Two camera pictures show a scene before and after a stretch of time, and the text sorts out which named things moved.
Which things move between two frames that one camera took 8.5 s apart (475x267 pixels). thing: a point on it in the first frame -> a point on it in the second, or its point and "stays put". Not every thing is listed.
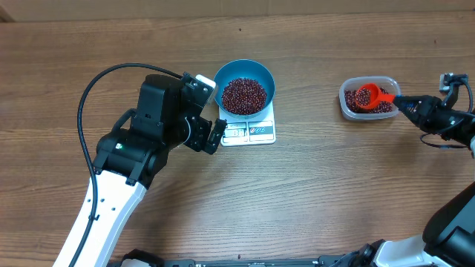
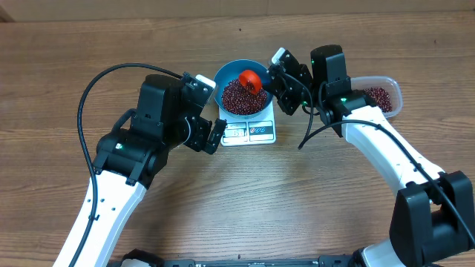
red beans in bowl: (244, 96) stays put
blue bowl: (249, 69) stays put
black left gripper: (202, 131) stays put
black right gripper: (429, 111) -> (288, 81)
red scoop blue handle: (376, 97) -> (249, 75)
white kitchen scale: (260, 130) stays put
